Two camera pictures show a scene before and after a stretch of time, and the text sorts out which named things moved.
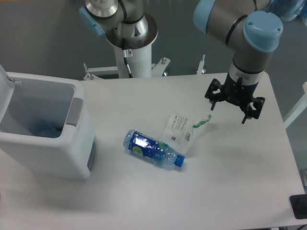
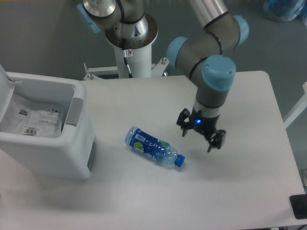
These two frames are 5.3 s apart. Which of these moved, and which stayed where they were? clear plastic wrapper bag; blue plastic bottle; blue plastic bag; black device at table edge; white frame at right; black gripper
Moved: clear plastic wrapper bag; black gripper
Stayed: white frame at right; black device at table edge; blue plastic bag; blue plastic bottle
